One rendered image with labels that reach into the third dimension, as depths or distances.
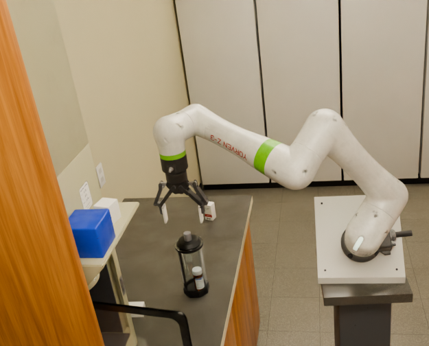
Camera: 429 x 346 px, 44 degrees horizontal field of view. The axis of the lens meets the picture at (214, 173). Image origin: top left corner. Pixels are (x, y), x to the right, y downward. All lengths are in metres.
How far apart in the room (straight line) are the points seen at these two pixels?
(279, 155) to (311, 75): 2.70
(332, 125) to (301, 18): 2.59
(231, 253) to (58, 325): 1.06
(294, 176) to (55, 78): 0.73
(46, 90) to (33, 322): 0.59
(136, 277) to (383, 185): 1.07
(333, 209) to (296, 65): 2.29
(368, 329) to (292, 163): 0.89
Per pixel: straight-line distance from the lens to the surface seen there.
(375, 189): 1.87
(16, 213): 1.28
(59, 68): 1.47
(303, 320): 3.37
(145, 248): 2.45
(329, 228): 2.13
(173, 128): 1.76
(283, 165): 1.62
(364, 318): 2.23
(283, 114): 4.42
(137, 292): 2.20
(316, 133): 1.65
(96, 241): 1.38
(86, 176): 1.56
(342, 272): 2.11
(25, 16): 1.36
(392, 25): 4.25
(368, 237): 1.88
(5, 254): 1.36
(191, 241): 1.99
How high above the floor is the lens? 2.27
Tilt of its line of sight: 26 degrees down
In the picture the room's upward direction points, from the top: 8 degrees counter-clockwise
